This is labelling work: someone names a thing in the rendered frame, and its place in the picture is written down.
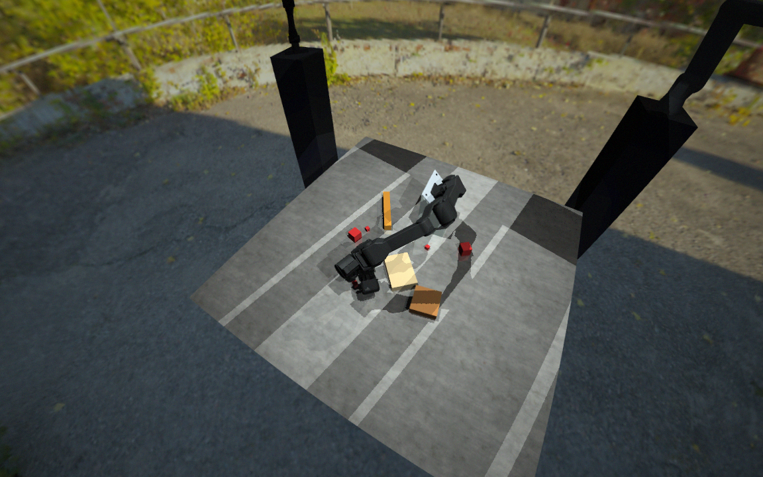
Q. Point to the orange rectangular block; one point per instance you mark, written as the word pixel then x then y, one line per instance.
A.
pixel 386 210

